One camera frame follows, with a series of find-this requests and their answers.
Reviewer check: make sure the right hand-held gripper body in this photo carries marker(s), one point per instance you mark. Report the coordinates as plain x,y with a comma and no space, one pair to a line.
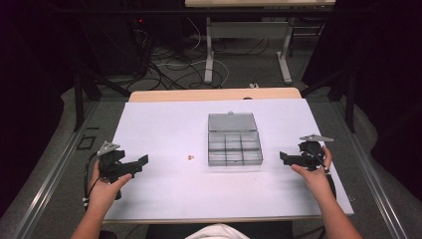
310,159

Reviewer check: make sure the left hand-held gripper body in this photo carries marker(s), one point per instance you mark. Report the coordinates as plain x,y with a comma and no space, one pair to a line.
111,166

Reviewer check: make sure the person's right hand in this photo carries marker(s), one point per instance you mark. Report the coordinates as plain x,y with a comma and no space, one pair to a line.
316,181

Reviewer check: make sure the person's left hand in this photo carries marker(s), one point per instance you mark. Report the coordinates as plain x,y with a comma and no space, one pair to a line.
103,194

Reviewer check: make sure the white table board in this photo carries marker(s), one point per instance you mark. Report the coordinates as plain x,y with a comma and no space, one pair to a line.
172,132

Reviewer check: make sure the small orange piece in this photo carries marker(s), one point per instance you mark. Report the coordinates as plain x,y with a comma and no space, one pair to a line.
190,157

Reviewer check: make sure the clear plastic compartment box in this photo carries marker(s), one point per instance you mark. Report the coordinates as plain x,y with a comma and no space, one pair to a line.
234,146

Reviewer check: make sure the person's dark pants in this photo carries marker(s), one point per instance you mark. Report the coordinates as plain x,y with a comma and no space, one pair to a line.
265,230

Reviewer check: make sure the black metal stand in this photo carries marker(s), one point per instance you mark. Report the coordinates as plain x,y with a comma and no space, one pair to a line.
78,99
350,96

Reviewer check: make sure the white floor plug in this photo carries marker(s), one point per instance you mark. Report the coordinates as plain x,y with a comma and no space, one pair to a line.
254,85

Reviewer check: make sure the person's white shirt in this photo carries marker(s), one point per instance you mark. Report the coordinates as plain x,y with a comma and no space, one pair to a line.
217,232

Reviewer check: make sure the black computer tower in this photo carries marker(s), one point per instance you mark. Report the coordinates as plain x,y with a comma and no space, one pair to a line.
112,43

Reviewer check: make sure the white desk with metal legs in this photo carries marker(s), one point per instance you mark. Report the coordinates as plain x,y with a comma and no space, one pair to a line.
209,49

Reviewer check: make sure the black square floor frame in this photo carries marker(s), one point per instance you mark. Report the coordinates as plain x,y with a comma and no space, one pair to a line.
79,143

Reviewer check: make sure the aluminium floor rail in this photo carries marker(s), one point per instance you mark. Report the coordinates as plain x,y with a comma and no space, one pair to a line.
49,179
375,179

